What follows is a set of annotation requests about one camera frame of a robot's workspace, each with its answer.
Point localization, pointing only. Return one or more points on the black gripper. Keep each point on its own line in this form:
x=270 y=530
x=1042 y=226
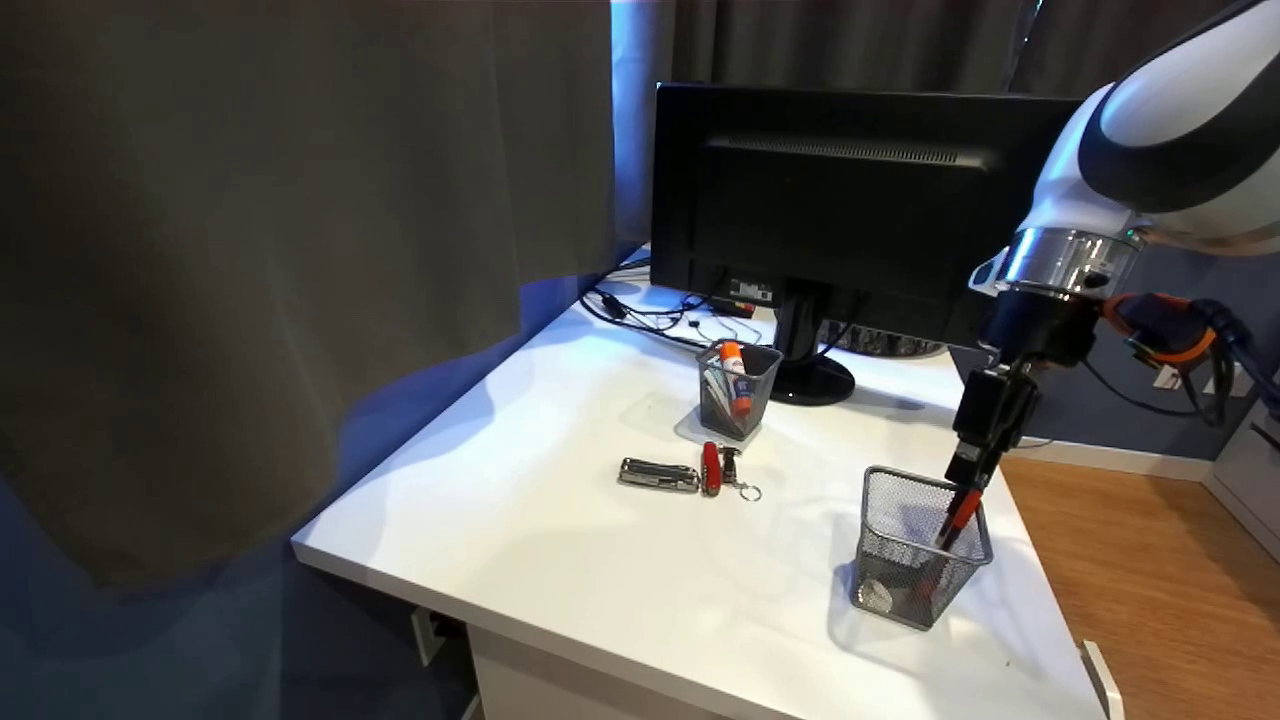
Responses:
x=989 y=418

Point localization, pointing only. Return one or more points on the red pen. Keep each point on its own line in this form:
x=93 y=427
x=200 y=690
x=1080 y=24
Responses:
x=956 y=517

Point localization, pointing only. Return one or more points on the near black mesh pen bin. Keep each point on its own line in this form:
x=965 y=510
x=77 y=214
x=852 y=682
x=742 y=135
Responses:
x=906 y=571

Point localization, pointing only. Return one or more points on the black mesh pen bin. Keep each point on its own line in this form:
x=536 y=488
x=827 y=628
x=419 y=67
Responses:
x=734 y=387
x=906 y=571

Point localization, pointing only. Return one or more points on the far black mesh pen bin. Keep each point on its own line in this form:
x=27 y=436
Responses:
x=734 y=387

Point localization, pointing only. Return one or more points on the red pocket knife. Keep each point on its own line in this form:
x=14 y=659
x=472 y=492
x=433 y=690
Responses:
x=719 y=468

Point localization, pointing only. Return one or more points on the small black monitor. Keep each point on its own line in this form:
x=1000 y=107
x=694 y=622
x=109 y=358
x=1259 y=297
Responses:
x=841 y=210

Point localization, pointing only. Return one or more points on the grey curtain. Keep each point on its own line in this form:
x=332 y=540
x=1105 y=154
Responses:
x=227 y=221

